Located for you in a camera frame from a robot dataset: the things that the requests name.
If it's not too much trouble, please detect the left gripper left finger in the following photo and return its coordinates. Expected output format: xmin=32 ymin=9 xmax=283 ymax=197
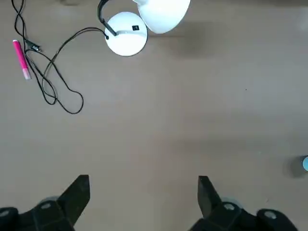
xmin=0 ymin=174 xmax=91 ymax=231

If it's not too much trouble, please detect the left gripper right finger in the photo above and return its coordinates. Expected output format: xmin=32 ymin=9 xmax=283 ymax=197
xmin=189 ymin=175 xmax=299 ymax=231

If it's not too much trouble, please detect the blue plastic cup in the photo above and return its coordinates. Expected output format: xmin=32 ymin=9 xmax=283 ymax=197
xmin=299 ymin=155 xmax=308 ymax=173

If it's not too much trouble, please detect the pink marker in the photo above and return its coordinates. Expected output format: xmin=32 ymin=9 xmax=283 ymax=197
xmin=12 ymin=39 xmax=32 ymax=81

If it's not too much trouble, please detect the white desk lamp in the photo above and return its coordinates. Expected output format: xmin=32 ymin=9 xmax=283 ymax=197
xmin=97 ymin=0 xmax=192 ymax=58

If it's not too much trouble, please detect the black lamp cable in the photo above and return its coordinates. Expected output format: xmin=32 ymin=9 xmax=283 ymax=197
xmin=11 ymin=0 xmax=109 ymax=115

